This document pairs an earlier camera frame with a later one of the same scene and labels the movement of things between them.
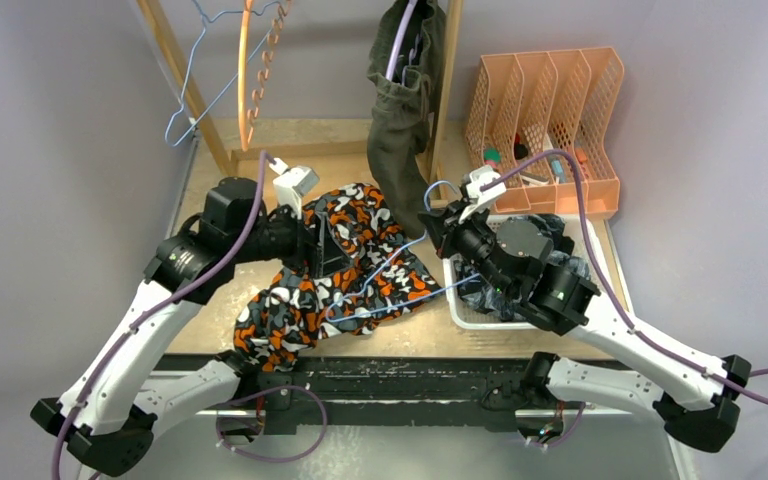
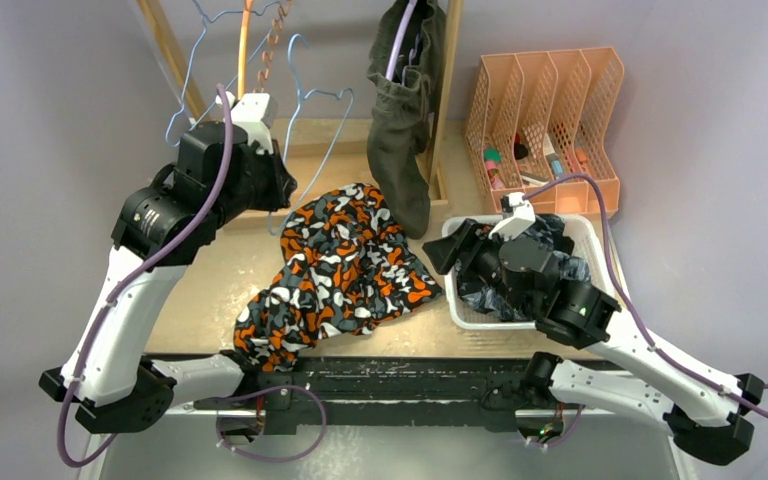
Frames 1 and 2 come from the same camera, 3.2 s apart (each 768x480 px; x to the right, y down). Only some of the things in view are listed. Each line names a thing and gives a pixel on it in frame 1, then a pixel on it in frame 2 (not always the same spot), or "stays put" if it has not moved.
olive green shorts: x=400 y=117 stays put
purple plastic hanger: x=398 y=39 stays put
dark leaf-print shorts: x=477 y=294 stays put
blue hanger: x=409 y=303 → x=330 y=142
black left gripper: x=322 y=253 → x=282 y=183
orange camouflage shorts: x=391 y=274 stays put
